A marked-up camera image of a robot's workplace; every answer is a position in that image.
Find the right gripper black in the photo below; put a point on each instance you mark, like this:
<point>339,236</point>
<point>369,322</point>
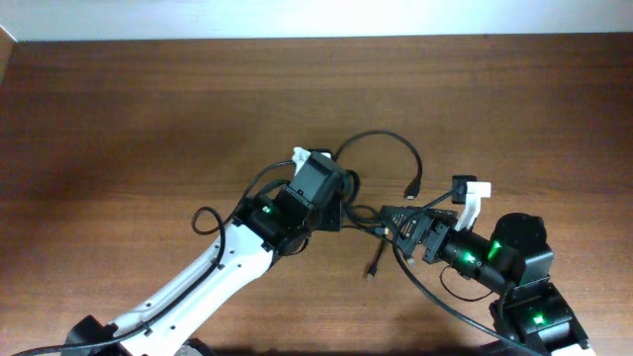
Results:
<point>434,239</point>

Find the camera mount white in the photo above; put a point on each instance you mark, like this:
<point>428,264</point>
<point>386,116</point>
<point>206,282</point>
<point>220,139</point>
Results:
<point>300,157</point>
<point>475,193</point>

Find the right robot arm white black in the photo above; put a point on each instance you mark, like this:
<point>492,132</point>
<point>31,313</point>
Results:
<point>530,315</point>

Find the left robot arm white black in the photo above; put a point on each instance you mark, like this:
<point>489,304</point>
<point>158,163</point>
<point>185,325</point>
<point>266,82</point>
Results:
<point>265,227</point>

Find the left camera mount white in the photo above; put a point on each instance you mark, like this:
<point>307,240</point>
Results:
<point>300,157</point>

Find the right camera mount white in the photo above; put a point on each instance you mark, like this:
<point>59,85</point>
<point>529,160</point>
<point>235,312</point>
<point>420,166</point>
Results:
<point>475,193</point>

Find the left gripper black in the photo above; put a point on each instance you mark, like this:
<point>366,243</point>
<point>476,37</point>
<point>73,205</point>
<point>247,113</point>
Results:
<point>332,220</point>

